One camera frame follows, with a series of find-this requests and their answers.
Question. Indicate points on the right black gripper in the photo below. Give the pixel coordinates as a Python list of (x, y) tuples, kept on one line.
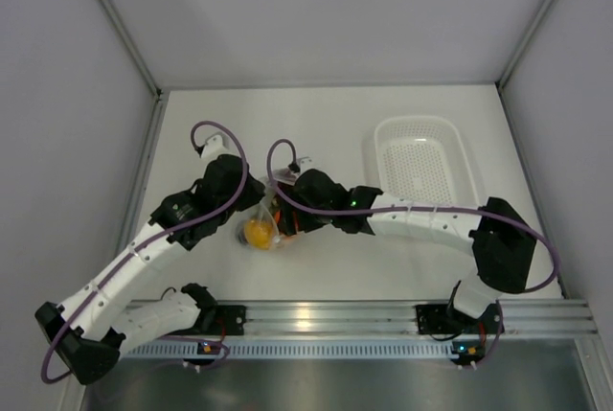
[(287, 224)]

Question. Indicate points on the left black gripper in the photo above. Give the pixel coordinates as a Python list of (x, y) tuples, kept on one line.
[(255, 193)]

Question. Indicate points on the polka dot zip bag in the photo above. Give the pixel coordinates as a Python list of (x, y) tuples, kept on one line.
[(267, 209)]

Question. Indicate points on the fake orange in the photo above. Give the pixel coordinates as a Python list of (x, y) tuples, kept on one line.
[(288, 229)]

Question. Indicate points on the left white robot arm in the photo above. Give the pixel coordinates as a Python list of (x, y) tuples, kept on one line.
[(94, 328)]

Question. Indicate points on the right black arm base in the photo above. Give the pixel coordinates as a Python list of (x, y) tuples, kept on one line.
[(441, 320)]

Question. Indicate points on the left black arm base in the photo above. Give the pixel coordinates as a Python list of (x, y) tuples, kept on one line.
[(217, 321)]

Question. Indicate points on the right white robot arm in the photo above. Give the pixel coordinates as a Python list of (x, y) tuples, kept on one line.
[(496, 237)]

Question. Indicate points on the fake yellow lemon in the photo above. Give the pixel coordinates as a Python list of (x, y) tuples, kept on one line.
[(260, 234)]

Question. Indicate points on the white perforated plastic basket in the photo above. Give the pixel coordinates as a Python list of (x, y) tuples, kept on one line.
[(423, 158)]

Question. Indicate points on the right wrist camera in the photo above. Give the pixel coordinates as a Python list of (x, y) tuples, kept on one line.
[(300, 165)]

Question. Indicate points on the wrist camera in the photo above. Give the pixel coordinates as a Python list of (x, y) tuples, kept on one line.
[(213, 147), (300, 165)]

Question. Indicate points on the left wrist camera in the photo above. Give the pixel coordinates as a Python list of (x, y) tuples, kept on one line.
[(213, 147)]

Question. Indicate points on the left aluminium side rail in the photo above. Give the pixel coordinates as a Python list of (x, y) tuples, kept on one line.
[(140, 178)]

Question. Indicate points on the white slotted cable duct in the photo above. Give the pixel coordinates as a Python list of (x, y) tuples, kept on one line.
[(308, 349)]

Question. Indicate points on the left aluminium corner post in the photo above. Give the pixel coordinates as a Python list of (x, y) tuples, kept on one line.
[(121, 30)]

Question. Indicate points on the aluminium corner post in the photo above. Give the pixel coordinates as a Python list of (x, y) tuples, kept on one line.
[(121, 30), (522, 46)]

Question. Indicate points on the aluminium front rail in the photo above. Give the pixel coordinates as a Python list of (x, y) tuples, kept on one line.
[(525, 319)]

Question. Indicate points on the right aluminium corner post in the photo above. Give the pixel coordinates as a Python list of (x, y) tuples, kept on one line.
[(522, 46)]

